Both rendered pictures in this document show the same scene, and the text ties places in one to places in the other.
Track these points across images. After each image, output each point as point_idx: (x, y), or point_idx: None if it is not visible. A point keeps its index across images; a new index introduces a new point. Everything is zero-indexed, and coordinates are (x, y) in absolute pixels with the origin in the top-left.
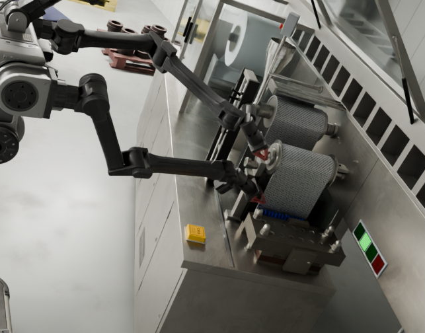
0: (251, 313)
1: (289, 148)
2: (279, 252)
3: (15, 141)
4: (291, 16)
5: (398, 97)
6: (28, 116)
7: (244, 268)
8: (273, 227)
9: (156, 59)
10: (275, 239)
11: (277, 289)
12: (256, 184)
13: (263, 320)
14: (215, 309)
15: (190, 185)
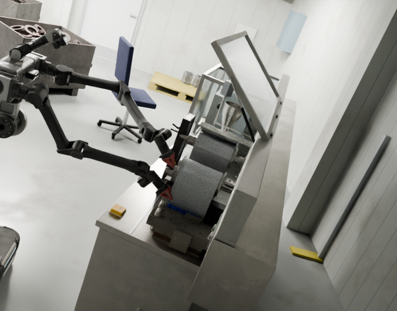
0: (145, 276)
1: (189, 161)
2: (166, 230)
3: (12, 125)
4: (226, 82)
5: None
6: None
7: (139, 236)
8: (169, 215)
9: (118, 96)
10: (163, 219)
11: (161, 258)
12: (165, 183)
13: (154, 284)
14: (119, 266)
15: (141, 189)
